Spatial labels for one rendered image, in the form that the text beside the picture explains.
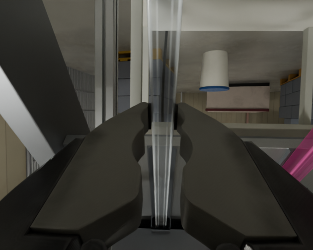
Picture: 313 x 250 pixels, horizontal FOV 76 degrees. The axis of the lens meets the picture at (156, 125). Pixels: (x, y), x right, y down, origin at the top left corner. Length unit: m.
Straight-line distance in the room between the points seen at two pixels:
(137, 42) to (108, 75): 0.18
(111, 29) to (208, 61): 2.88
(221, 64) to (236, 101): 3.42
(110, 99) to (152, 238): 0.26
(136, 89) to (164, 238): 0.38
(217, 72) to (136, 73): 2.70
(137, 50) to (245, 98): 6.12
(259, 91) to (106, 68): 6.36
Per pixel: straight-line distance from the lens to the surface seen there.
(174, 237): 0.29
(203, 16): 0.82
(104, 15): 0.48
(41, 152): 0.17
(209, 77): 3.20
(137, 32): 0.59
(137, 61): 0.57
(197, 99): 9.15
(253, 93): 6.65
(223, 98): 6.55
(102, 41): 0.45
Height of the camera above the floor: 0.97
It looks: 3 degrees up
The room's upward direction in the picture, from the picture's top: 179 degrees counter-clockwise
